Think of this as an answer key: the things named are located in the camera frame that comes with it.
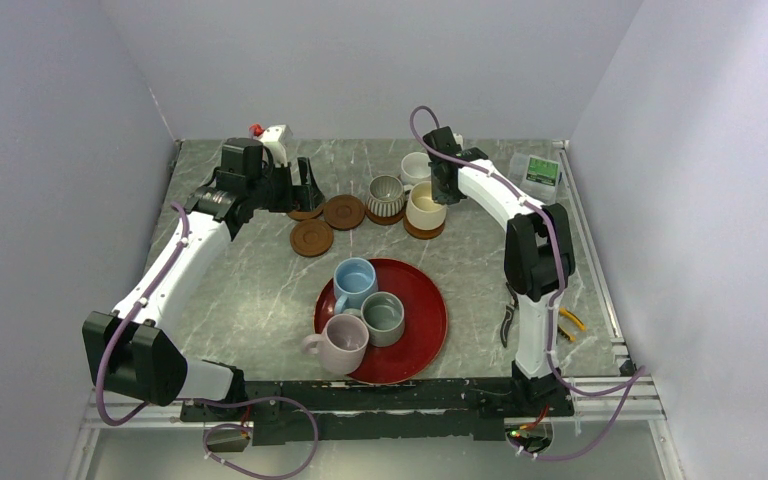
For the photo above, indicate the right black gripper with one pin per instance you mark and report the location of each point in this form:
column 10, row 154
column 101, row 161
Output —
column 440, row 196

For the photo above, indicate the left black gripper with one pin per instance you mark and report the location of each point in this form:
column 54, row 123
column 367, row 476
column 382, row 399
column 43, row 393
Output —
column 303, row 197

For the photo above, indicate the brown coaster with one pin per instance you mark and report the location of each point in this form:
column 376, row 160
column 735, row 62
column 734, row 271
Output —
column 385, row 221
column 344, row 212
column 311, row 238
column 420, row 233
column 306, row 215

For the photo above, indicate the white mug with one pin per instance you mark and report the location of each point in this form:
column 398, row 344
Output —
column 415, row 168

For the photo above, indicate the cream yellow mug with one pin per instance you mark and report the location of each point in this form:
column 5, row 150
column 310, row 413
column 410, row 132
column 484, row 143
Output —
column 422, row 211

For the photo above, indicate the grey ribbed mug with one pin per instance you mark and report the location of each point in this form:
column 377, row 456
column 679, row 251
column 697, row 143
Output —
column 387, row 196

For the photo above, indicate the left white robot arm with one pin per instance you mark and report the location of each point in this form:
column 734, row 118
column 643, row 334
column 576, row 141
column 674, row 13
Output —
column 128, row 349

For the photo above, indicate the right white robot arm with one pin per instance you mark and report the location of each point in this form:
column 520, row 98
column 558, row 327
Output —
column 538, row 257

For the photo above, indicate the clear plastic parts box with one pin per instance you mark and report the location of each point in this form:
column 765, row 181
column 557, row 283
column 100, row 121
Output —
column 536, row 176

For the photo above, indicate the blue mug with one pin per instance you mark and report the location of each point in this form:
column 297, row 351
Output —
column 354, row 280

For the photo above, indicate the grey-green mug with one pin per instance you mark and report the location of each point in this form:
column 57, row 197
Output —
column 384, row 315

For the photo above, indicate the red round tray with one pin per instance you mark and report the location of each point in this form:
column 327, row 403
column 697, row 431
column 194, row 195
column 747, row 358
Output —
column 426, row 324

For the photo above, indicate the lilac mug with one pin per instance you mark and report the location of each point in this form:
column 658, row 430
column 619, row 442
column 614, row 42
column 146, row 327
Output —
column 341, row 346

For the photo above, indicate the black handled pliers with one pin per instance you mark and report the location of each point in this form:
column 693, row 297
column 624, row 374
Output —
column 510, row 310

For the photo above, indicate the yellow handled cutters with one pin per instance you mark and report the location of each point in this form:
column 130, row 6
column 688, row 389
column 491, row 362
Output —
column 574, row 320

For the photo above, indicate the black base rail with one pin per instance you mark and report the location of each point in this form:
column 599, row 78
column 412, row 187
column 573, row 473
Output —
column 289, row 411

